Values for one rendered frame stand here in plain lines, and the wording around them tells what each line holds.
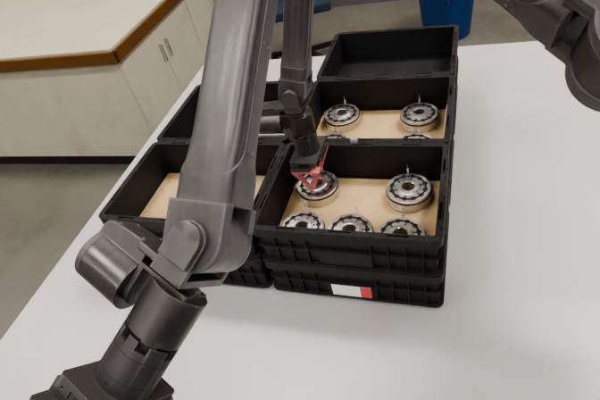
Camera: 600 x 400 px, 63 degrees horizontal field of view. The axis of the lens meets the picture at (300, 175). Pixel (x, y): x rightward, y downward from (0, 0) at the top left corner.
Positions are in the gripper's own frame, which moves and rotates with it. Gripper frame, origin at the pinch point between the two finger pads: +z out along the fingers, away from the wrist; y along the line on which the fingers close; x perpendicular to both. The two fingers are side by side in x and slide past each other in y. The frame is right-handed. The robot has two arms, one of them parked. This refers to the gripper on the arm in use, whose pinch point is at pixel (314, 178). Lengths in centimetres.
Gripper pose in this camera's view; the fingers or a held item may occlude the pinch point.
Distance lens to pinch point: 119.4
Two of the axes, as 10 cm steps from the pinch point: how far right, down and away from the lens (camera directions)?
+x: 9.5, 0.2, -3.2
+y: -2.6, 6.6, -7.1
